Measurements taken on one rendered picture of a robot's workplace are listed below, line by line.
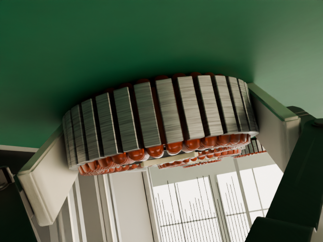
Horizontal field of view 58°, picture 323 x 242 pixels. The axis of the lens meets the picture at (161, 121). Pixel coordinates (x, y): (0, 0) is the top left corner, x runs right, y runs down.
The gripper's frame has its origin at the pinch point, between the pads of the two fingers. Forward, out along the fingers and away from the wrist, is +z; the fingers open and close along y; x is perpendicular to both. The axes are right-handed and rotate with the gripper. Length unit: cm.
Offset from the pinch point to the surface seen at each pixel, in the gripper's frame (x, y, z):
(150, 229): -34.6, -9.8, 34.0
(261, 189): -372, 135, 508
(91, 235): -18.2, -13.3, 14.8
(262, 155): -313, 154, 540
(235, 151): -8.9, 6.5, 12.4
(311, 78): 0.3, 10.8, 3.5
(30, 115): 3.0, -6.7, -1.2
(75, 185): -10.1, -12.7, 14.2
